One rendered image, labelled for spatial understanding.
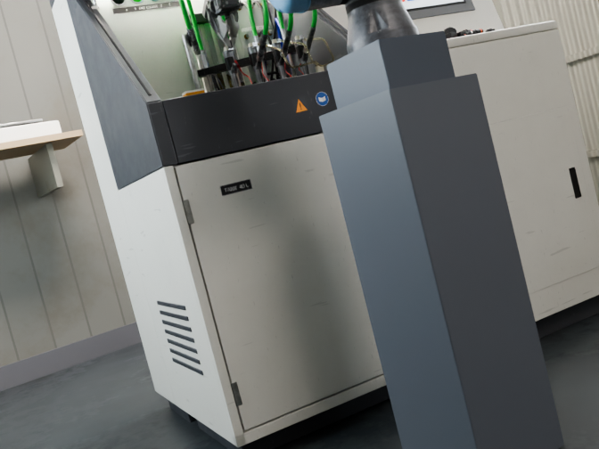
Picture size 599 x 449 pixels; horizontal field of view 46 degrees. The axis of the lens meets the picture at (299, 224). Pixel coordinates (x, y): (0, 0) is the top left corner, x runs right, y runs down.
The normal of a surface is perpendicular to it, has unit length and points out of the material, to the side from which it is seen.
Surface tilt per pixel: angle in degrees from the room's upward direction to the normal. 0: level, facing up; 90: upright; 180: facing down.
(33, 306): 90
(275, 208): 90
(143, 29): 90
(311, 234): 90
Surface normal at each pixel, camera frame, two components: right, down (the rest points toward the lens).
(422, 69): 0.52, -0.08
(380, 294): -0.81, 0.24
